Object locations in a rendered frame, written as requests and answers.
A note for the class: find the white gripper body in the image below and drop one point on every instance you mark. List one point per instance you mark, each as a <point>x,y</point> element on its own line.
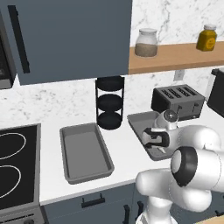
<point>146,138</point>

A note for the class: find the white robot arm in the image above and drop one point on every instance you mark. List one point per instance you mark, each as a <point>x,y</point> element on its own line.
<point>201,169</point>

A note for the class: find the grey rectangular tupperware tray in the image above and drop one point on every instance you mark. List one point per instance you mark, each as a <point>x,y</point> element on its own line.
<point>139,122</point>
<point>84,151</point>

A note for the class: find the dark grey four-slot toaster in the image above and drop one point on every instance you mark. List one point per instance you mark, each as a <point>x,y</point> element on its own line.
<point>178,100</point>

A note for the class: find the black three-tier stand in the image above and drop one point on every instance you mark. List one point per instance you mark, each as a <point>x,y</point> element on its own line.
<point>109,102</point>

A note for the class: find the blue-grey lower cupboard door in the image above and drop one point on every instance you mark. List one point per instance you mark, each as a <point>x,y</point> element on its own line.
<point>139,201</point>
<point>115,217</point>

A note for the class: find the blue-grey cupboard door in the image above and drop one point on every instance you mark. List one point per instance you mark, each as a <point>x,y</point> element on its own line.
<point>139,201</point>
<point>115,217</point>
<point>75,38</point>

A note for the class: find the black countertop appliance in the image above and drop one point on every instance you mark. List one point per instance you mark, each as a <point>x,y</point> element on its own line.
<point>217,92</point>

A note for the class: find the glass jar with white lid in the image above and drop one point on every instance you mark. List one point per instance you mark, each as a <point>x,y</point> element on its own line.
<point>146,43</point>

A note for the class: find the blue-grey drawer front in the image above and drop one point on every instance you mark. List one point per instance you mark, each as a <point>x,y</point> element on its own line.
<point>67,205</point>

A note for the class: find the yellow jar with white lid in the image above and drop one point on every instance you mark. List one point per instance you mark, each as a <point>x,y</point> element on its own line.
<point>206,38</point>

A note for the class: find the blue-grey upper cupboard door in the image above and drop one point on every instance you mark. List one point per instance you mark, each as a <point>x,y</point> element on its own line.
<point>75,38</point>

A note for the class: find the black hob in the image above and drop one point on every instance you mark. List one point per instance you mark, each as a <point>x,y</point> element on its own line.
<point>17,166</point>

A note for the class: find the grey oven front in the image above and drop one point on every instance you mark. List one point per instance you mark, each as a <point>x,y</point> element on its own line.
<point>20,216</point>

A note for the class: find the grey microwave oven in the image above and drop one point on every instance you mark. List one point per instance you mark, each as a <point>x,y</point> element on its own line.
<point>5,55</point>

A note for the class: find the white wall socket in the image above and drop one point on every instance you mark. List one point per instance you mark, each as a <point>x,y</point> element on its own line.
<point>178,75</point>

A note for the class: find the wooden wall shelf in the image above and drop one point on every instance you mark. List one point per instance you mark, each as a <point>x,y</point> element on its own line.
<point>175,58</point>

